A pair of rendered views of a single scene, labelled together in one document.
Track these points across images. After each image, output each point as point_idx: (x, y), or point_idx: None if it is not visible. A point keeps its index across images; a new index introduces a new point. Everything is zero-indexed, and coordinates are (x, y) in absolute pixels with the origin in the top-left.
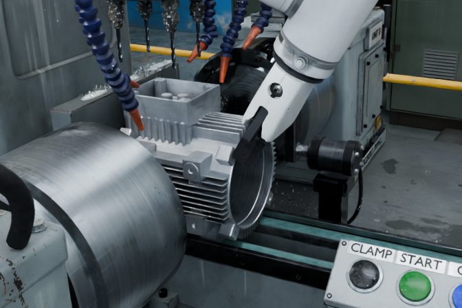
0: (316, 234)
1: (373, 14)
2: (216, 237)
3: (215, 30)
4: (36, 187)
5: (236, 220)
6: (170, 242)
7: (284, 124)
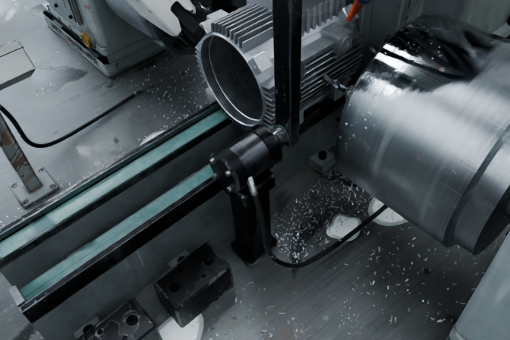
0: (206, 168)
1: None
2: None
3: None
4: None
5: (242, 107)
6: (133, 10)
7: (138, 11)
